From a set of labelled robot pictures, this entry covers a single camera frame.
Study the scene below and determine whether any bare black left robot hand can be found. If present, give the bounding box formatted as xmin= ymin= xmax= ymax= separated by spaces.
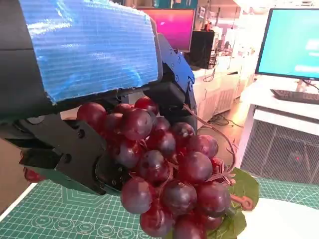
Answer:
xmin=0 ymin=0 xmax=199 ymax=197

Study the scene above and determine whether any red toy grape bunch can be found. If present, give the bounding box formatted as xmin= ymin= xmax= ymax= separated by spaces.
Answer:
xmin=23 ymin=96 xmax=261 ymax=239

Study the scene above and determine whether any white plate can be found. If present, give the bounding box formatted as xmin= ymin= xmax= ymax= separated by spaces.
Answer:
xmin=238 ymin=198 xmax=319 ymax=239

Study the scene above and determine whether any monitor with pink screen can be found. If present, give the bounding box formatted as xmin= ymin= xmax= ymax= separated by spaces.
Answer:
xmin=138 ymin=8 xmax=196 ymax=52

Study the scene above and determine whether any black computer tower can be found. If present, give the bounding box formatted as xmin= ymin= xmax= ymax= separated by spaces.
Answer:
xmin=185 ymin=30 xmax=215 ymax=70

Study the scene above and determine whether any narrow white mesh cabinet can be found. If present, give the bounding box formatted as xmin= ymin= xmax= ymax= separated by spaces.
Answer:
xmin=193 ymin=68 xmax=250 ymax=123

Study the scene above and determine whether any green cutting mat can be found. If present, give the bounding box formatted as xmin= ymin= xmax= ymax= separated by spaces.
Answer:
xmin=0 ymin=177 xmax=319 ymax=239

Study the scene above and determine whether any monitor with teal screen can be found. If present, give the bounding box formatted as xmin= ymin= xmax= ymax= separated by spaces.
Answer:
xmin=254 ymin=8 xmax=319 ymax=93

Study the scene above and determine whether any black keyboard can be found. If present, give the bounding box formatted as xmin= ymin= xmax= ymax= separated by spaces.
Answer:
xmin=270 ymin=88 xmax=319 ymax=105

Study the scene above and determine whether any wide white mesh cabinet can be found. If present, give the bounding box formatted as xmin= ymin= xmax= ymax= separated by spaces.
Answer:
xmin=239 ymin=74 xmax=319 ymax=186

